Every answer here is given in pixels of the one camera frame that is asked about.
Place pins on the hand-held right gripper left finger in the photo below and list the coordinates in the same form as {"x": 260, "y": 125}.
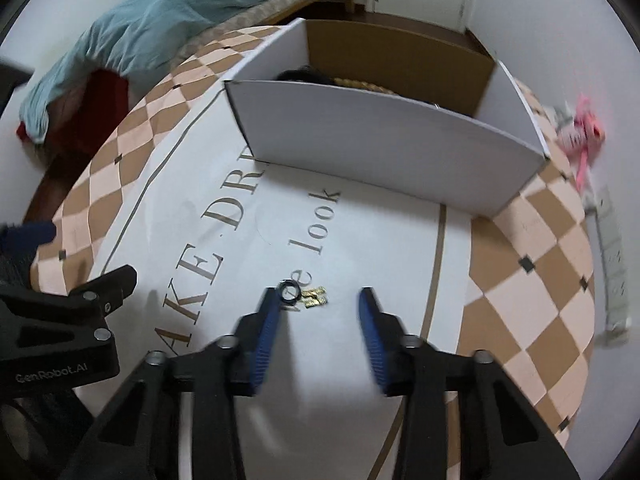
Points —
{"x": 265, "y": 340}

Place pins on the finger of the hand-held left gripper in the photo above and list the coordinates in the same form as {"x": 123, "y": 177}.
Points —
{"x": 25, "y": 240}
{"x": 112, "y": 282}

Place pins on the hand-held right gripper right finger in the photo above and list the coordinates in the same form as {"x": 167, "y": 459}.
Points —
{"x": 372, "y": 340}

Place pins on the gold hair clips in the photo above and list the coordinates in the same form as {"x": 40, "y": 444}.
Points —
{"x": 314, "y": 297}

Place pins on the cardboard box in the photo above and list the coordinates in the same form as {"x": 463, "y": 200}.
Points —
{"x": 380, "y": 155}

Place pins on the checkered printed tablecloth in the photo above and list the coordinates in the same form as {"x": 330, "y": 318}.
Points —
{"x": 350, "y": 240}

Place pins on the red bed sheet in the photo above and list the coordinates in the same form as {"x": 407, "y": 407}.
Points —
{"x": 102, "y": 100}

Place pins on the white power strip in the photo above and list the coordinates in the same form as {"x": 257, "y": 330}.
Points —
{"x": 612, "y": 265}

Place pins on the blue duvet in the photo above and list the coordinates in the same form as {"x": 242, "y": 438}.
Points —
{"x": 165, "y": 15}

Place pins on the pink plush toy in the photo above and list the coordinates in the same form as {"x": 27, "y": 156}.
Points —
{"x": 585, "y": 130}

